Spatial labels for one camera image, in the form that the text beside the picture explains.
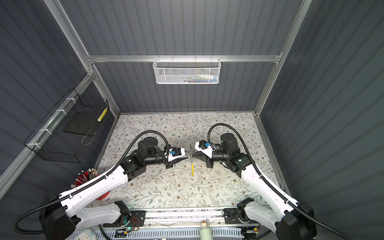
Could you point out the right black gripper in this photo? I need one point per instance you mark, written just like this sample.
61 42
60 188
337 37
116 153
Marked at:
209 162

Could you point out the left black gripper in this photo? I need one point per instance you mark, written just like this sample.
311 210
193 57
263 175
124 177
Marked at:
170 165

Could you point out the large keyring with yellow grip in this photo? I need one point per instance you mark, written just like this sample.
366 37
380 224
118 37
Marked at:
192 165

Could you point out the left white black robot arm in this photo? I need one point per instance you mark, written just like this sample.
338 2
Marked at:
64 218

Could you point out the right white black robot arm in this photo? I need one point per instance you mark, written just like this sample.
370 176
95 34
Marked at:
295 226

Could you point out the white bottle with red cap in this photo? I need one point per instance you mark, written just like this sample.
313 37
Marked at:
205 231

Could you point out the yellow green marker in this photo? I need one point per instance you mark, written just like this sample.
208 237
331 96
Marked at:
102 115

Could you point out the red cup with pens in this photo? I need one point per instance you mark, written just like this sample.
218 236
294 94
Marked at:
85 178

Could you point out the white rounded device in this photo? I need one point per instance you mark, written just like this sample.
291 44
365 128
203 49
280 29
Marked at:
86 235

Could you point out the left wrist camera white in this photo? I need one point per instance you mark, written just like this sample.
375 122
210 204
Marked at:
178 152

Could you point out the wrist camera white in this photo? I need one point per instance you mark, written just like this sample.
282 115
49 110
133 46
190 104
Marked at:
205 147
178 152

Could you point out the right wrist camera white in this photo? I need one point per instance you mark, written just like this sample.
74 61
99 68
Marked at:
205 147

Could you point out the aluminium rail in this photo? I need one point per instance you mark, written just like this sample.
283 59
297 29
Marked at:
186 216

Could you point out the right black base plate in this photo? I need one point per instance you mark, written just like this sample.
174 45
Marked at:
232 216

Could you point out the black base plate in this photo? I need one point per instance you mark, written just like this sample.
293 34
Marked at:
232 216
136 219

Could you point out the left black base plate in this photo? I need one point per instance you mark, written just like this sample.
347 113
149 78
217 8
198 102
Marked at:
136 219

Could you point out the white slotted cable duct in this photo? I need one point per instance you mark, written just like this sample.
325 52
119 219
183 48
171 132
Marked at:
219 233

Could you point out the white wire basket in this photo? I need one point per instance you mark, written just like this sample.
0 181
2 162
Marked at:
187 71

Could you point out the black wire basket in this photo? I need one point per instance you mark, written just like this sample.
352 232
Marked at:
69 133

